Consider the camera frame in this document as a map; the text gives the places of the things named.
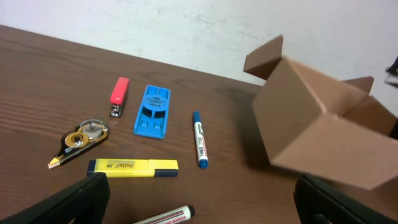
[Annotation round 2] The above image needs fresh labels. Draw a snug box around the black whiteboard marker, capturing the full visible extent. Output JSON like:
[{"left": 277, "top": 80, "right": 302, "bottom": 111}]
[{"left": 134, "top": 205, "right": 196, "bottom": 224}]

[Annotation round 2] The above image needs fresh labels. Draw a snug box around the blue plastic staple remover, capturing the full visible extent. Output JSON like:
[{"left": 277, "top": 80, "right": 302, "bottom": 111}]
[{"left": 133, "top": 85, "right": 171, "bottom": 139}]

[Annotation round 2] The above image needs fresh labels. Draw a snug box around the blue whiteboard marker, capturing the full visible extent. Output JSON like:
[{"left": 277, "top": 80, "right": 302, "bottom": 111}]
[{"left": 193, "top": 111, "right": 209, "bottom": 169}]

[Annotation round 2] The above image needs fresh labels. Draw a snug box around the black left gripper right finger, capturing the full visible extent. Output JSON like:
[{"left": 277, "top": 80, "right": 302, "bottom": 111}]
[{"left": 294, "top": 174, "right": 397, "bottom": 224}]

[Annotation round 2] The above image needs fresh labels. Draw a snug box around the yellow highlighter pen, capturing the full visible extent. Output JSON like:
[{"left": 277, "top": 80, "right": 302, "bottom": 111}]
[{"left": 87, "top": 159, "right": 178, "bottom": 178}]

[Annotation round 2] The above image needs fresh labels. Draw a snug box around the correction tape dispenser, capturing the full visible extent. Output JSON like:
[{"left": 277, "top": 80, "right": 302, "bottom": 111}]
[{"left": 47, "top": 119, "right": 109, "bottom": 169}]

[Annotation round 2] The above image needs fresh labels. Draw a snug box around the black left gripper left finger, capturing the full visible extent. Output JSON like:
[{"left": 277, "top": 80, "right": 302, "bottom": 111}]
[{"left": 1, "top": 172, "right": 110, "bottom": 224}]

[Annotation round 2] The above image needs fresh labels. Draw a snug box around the brown cardboard box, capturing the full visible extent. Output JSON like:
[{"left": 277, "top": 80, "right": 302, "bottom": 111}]
[{"left": 244, "top": 35, "right": 397, "bottom": 190}]

